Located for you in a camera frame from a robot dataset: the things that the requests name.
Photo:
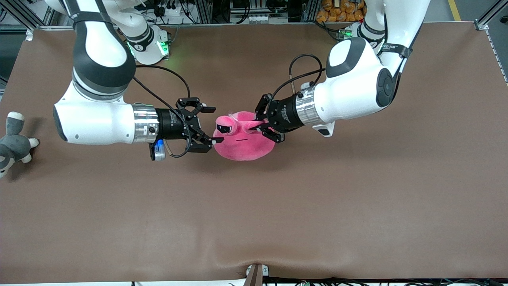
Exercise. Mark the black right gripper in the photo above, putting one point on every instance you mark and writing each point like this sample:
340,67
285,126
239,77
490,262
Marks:
171,124

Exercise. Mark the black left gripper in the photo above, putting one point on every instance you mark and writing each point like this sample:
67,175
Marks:
285,113

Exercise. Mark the pink round plush toy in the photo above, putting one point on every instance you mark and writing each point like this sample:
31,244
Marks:
246,147

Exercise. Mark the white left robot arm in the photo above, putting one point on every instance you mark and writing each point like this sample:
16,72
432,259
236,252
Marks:
353,87

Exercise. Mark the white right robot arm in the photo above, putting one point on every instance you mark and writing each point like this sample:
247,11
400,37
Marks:
99,119

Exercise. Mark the large table cover mat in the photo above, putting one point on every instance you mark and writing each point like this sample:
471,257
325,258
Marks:
254,206

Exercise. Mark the white terminal block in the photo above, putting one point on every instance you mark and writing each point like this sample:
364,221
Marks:
258,18

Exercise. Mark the white power strip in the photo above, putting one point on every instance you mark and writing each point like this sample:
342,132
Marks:
168,10

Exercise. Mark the pile of orange toys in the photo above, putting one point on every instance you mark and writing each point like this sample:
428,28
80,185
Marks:
337,12

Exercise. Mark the grey white plush husky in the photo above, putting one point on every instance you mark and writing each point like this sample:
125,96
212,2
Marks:
14,147

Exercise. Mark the aluminium table edge rail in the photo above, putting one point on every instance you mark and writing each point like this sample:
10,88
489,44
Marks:
238,24

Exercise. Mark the aluminium frame profile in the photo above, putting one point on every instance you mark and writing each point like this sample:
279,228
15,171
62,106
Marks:
490,16
24,14

